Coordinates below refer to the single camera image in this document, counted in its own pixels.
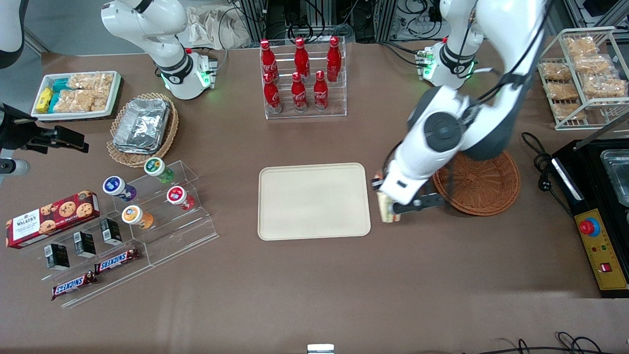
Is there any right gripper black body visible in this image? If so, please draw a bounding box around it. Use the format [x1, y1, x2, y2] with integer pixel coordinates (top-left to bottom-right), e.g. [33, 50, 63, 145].
[0, 104, 58, 149]

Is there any sandwich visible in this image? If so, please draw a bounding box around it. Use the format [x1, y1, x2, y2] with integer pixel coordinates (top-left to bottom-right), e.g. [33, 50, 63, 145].
[375, 171, 402, 223]

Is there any brown round wicker basket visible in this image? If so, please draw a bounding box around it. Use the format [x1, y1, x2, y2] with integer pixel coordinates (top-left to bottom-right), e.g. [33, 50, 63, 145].
[431, 150, 521, 217]

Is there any beige plastic tray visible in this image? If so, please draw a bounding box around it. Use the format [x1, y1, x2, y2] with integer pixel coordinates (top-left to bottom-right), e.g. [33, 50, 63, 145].
[258, 162, 372, 241]

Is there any white rectangular snack tray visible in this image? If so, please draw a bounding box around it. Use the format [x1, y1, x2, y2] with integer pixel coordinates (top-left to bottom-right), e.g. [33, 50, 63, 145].
[31, 70, 122, 118]

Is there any light wicker oval basket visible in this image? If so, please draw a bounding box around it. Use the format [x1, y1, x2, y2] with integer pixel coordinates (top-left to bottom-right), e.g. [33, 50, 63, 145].
[107, 92, 179, 168]

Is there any rice crisp snack bag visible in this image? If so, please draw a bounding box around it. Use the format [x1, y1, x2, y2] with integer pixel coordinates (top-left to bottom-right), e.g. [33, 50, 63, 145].
[52, 89, 88, 114]
[68, 73, 114, 111]

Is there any yellow snack pack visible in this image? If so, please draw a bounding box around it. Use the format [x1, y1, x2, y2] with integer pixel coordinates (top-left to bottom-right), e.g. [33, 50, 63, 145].
[35, 88, 54, 114]

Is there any purple lid gum can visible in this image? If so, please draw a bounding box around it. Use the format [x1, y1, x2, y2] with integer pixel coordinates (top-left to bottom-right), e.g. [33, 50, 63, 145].
[102, 176, 138, 202]

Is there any stack of foil trays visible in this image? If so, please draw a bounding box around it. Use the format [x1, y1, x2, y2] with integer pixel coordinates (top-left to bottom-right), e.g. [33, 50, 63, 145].
[113, 98, 171, 154]

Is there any red Walkers cookie box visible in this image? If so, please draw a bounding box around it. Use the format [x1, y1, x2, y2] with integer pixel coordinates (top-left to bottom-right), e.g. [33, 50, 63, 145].
[5, 190, 101, 249]

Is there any clear acrylic bottle rack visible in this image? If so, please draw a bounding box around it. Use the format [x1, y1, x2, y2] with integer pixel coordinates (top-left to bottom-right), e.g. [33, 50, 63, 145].
[259, 36, 348, 120]

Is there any green lid gum can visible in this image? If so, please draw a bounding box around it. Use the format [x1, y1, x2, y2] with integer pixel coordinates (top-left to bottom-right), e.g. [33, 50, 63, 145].
[143, 157, 175, 184]

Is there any orange lid gum can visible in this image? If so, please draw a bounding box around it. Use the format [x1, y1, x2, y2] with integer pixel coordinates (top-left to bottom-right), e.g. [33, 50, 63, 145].
[121, 205, 154, 230]

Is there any small black barcode box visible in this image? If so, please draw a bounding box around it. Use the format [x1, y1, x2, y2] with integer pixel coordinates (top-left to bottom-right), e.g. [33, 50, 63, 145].
[44, 243, 71, 271]
[73, 231, 97, 259]
[100, 218, 123, 246]

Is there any red cola bottle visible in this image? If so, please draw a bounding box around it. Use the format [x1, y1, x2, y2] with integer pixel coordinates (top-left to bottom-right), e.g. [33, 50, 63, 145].
[263, 73, 282, 115]
[259, 39, 277, 82]
[314, 70, 329, 111]
[291, 72, 308, 113]
[294, 37, 311, 78]
[327, 36, 342, 82]

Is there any red lid gum can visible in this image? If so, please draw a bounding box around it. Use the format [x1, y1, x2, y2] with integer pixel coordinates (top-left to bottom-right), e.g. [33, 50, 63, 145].
[166, 185, 196, 211]

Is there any Snickers chocolate bar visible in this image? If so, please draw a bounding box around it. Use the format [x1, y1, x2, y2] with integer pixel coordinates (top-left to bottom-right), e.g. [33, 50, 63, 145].
[93, 247, 141, 275]
[51, 271, 97, 301]

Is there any clear acrylic stepped display stand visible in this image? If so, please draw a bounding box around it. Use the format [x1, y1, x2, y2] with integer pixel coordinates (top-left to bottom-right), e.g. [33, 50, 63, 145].
[27, 160, 220, 309]

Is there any black machine with yellow panel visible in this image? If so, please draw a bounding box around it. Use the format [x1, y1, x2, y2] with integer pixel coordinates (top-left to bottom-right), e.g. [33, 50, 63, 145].
[550, 139, 629, 299]

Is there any clear bagged crispy snack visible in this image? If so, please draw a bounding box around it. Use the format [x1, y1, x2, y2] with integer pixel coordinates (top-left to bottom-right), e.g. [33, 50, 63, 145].
[545, 81, 580, 101]
[541, 61, 573, 82]
[564, 37, 598, 57]
[572, 54, 612, 75]
[551, 102, 588, 121]
[582, 76, 627, 98]

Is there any beige plastic bag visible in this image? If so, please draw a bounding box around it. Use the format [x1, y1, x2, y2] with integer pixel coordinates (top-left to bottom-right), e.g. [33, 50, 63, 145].
[187, 5, 249, 50]

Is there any grey machine lever rod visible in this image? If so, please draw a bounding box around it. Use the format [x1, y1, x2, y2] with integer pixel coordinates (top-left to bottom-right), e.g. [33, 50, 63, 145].
[572, 112, 629, 151]

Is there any metal pan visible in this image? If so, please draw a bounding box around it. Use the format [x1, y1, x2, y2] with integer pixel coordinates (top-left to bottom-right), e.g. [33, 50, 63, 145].
[600, 149, 629, 207]

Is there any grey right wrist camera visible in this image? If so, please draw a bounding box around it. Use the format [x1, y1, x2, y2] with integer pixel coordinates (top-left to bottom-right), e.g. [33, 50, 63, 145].
[0, 157, 31, 177]

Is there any black power cable with plug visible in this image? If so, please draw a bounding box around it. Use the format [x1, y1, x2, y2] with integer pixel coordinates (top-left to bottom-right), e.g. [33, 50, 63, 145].
[521, 132, 574, 218]

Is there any aluminium frame with cables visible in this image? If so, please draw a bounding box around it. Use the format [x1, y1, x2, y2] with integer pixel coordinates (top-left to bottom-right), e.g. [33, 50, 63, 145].
[238, 0, 443, 44]

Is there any black floor cable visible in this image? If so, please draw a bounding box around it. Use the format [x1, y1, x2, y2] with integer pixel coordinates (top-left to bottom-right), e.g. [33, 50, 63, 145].
[467, 331, 629, 354]

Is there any white wire shelf rack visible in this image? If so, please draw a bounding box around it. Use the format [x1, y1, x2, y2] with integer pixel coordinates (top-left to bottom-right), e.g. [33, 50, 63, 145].
[537, 27, 629, 131]

